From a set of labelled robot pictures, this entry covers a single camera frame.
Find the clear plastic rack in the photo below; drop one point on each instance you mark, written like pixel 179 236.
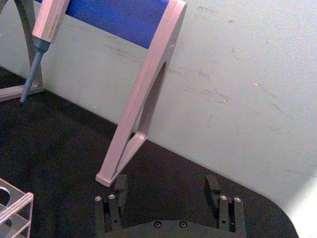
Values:
pixel 17 205

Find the black table cloth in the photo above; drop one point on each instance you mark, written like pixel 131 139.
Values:
pixel 62 148

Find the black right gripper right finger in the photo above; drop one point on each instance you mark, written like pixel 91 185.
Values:
pixel 226 213

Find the silver pipette with grey tip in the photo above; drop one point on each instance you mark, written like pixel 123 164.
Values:
pixel 49 19

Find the plain pale wall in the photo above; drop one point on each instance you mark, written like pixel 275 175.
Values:
pixel 235 74

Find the silver stand with blue bar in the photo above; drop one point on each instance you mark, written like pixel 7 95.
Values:
pixel 158 52

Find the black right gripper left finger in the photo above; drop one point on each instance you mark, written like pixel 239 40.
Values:
pixel 112 210

